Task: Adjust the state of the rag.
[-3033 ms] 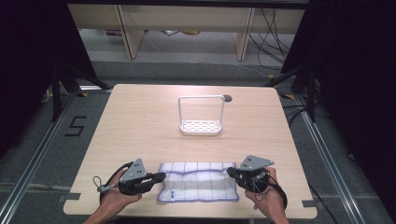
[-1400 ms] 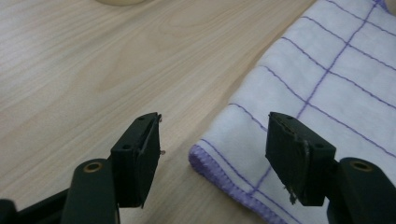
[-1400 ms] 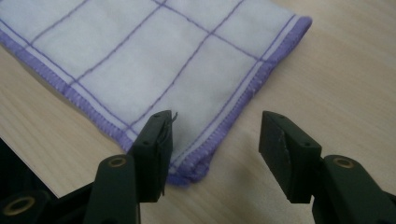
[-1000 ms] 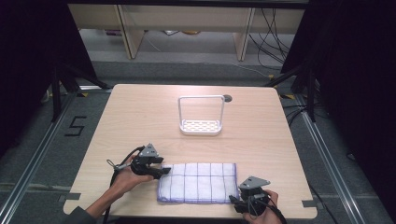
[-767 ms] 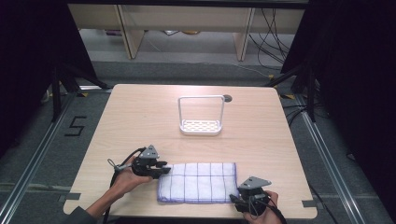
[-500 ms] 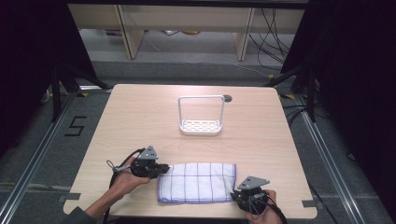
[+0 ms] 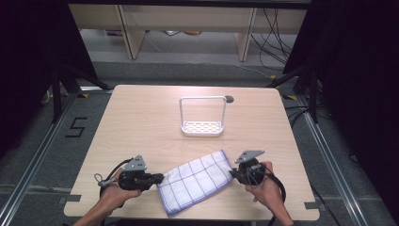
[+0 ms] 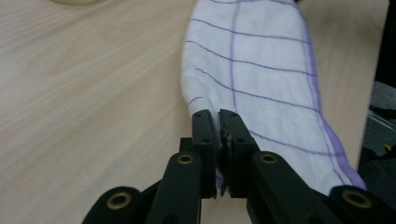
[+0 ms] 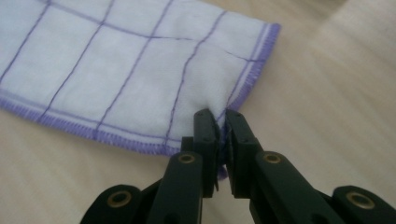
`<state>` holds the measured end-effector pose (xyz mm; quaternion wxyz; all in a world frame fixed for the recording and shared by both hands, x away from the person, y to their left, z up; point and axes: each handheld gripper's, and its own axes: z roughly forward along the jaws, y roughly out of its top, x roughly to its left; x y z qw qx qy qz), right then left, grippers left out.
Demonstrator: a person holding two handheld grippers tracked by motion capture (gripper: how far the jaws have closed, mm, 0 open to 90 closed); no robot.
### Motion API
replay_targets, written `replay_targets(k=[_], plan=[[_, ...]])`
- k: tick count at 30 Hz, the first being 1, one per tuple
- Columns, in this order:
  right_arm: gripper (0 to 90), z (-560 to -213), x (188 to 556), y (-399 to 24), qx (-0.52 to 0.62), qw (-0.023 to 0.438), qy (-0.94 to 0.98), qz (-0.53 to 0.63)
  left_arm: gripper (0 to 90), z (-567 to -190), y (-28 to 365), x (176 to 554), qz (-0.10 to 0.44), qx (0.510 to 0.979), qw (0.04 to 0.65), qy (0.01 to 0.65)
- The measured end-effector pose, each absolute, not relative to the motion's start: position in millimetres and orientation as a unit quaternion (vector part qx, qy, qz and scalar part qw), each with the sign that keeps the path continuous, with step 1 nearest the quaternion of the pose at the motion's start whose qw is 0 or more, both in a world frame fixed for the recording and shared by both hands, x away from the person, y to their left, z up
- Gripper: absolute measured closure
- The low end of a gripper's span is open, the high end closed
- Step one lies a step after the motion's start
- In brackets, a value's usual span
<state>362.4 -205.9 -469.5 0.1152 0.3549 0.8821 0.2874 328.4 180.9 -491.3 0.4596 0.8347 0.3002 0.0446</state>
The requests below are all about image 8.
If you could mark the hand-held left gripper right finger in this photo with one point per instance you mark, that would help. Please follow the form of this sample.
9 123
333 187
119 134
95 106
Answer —
238 146

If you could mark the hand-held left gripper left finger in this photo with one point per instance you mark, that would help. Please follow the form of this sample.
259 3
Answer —
204 146

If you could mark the white cloth with purple lines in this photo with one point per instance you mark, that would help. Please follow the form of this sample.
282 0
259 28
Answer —
264 71

